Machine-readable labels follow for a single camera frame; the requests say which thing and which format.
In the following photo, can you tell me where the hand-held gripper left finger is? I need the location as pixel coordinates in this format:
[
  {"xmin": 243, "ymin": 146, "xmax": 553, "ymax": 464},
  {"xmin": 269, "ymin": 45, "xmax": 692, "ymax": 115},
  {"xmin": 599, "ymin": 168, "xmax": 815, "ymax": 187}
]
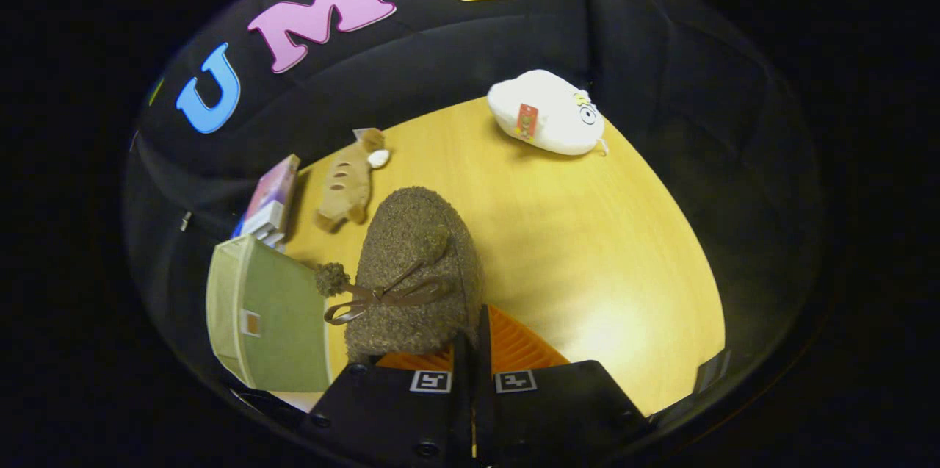
[{"xmin": 308, "ymin": 332, "xmax": 475, "ymax": 468}]

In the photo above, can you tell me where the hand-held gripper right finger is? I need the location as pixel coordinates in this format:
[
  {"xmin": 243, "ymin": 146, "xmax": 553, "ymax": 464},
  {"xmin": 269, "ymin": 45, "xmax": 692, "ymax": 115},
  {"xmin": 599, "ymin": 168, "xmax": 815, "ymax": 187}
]
[{"xmin": 476, "ymin": 304, "xmax": 651, "ymax": 468}]

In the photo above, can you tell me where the brown fuzzy shoe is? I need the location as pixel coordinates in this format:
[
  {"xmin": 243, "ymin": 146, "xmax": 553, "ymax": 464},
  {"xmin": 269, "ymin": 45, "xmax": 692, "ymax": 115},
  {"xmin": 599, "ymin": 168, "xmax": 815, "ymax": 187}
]
[{"xmin": 316, "ymin": 187, "xmax": 485, "ymax": 364}]

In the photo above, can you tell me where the green fabric storage box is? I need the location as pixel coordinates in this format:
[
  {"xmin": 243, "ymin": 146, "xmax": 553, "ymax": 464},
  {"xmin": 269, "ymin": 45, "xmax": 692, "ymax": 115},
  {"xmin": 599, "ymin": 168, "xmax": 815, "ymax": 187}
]
[{"xmin": 206, "ymin": 234, "xmax": 333, "ymax": 393}]

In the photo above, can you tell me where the bread-shaped plush toy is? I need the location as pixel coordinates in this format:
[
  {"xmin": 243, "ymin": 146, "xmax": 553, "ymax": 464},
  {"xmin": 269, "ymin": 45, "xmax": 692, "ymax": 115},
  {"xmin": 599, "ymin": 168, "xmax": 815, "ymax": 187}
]
[{"xmin": 316, "ymin": 128, "xmax": 391, "ymax": 234}]

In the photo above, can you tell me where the pink book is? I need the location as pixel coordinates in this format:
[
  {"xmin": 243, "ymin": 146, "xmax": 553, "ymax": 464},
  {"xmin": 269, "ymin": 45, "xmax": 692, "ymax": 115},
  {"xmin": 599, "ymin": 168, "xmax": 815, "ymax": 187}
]
[{"xmin": 235, "ymin": 154, "xmax": 302, "ymax": 248}]

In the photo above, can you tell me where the white plush toy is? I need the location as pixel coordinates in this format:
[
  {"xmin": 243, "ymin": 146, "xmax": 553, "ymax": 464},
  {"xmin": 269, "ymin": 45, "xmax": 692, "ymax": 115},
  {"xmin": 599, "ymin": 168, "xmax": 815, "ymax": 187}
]
[{"xmin": 487, "ymin": 69, "xmax": 610, "ymax": 157}]

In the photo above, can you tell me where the black backdrop cloth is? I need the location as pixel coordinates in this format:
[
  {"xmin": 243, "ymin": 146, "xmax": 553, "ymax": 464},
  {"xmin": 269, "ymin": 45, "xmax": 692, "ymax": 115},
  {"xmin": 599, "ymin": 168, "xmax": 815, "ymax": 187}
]
[{"xmin": 125, "ymin": 0, "xmax": 823, "ymax": 417}]

